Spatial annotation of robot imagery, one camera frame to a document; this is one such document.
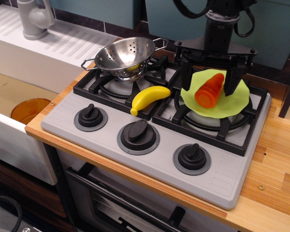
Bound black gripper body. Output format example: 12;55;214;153
174;17;258;68

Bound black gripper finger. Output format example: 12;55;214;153
180;57;193;91
224;57;246;95

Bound orange toy carrot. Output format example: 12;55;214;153
194;73;224;109

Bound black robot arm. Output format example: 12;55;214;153
174;0;258;96

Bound green plastic plate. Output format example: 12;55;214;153
181;69;250;118

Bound black left burner grate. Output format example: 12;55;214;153
73;55;177;114

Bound black burner grate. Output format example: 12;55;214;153
152;67;271;156
73;55;177;114

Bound yellow toy banana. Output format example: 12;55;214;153
130;86;171;116

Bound steel colander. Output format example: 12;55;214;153
81;37;169;82

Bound black right burner grate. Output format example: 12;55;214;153
152;67;271;156

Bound black middle stove knob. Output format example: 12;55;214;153
117;119;160;156

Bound black stove knob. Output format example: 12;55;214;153
117;119;160;156
173;143;211;176
74;103;108;132

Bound grey toy stove top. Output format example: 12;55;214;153
40;56;273;210

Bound black right stove knob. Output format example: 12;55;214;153
173;143;211;176

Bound black left stove knob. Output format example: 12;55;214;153
74;103;108;132

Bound grey toy faucet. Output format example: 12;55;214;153
17;0;55;40

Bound toy oven door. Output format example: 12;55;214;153
62;162;236;232

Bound white toy sink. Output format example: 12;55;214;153
0;5;116;185

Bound orange plastic bowl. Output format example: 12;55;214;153
11;98;51;125

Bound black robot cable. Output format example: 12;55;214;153
233;0;258;38

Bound black braided cable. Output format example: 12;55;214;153
0;194;23;232

